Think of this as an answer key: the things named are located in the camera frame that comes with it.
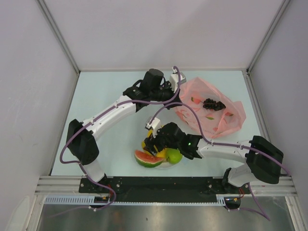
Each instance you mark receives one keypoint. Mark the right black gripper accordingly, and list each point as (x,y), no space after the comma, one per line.
(150,142)

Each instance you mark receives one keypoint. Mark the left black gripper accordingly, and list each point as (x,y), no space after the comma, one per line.
(171,94)

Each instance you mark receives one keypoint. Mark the yellow fake mango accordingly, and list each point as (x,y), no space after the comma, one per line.
(147,143)
(163,154)

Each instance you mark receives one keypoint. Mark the green fake fruit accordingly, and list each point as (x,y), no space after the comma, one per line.
(173,156)

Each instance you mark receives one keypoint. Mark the red watermelon slice toy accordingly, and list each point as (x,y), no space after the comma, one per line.
(147,160)

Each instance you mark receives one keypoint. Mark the pink plastic bag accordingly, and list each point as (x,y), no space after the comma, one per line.
(215,124)

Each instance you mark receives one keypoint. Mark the white paper plate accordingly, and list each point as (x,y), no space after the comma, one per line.
(166,165)

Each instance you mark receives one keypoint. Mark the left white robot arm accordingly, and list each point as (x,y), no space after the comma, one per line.
(82,136)

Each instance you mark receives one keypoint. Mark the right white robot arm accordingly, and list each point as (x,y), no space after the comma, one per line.
(260,160)

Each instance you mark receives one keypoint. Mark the black fake grapes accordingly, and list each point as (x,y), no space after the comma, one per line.
(210,104)

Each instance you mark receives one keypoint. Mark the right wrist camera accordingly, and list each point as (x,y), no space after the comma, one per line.
(153,124)

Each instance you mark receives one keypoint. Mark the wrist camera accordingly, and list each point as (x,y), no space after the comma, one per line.
(153,124)
(176,79)

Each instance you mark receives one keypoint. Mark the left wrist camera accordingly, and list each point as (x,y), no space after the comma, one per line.
(176,79)

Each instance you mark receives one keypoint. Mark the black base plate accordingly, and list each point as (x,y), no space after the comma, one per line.
(171,189)

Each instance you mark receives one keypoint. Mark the aluminium frame rail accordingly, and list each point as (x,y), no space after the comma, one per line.
(57,34)

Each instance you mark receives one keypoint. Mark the white cable duct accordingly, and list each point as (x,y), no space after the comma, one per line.
(76,200)

